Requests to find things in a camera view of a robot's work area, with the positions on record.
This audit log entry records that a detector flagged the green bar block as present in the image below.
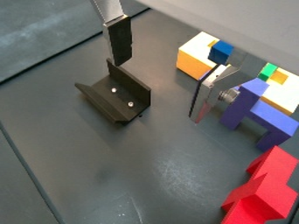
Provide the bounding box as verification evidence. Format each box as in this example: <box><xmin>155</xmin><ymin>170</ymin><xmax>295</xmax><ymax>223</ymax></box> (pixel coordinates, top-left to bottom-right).
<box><xmin>258</xmin><ymin>63</ymin><xmax>278</xmax><ymax>81</ymax></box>

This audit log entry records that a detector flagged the gripper black-tipped metal right finger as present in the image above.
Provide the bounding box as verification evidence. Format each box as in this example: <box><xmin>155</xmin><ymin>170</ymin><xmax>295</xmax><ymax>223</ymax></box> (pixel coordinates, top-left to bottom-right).
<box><xmin>190</xmin><ymin>64</ymin><xmax>239</xmax><ymax>123</ymax></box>

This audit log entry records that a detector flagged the red cross-shaped block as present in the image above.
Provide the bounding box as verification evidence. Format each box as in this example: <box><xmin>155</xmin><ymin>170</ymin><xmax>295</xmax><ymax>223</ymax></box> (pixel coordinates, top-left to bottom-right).
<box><xmin>221</xmin><ymin>146</ymin><xmax>299</xmax><ymax>224</ymax></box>

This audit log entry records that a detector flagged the yellow slotted board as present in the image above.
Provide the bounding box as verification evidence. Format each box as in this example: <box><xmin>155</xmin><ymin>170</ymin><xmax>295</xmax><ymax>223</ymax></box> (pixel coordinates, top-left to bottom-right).
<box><xmin>175</xmin><ymin>31</ymin><xmax>299</xmax><ymax>116</ymax></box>

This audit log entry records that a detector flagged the gripper black-tipped metal left finger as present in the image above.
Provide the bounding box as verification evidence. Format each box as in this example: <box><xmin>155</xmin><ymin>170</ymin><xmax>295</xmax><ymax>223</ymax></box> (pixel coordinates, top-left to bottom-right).
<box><xmin>90</xmin><ymin>0</ymin><xmax>133</xmax><ymax>67</ymax></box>

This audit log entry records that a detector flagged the black metal bracket holder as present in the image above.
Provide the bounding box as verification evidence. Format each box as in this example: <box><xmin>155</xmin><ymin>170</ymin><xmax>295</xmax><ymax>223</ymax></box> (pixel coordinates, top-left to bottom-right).
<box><xmin>75</xmin><ymin>59</ymin><xmax>151</xmax><ymax>124</ymax></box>

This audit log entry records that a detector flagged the purple cross-shaped block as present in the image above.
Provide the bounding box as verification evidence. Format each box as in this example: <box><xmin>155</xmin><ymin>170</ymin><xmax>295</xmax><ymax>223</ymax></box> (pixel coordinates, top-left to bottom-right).
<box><xmin>219</xmin><ymin>78</ymin><xmax>299</xmax><ymax>151</ymax></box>

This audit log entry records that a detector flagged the blue bar block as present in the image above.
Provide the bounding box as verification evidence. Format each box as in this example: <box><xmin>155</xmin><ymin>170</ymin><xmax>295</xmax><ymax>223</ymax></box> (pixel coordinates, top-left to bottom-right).
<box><xmin>209</xmin><ymin>40</ymin><xmax>234</xmax><ymax>65</ymax></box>

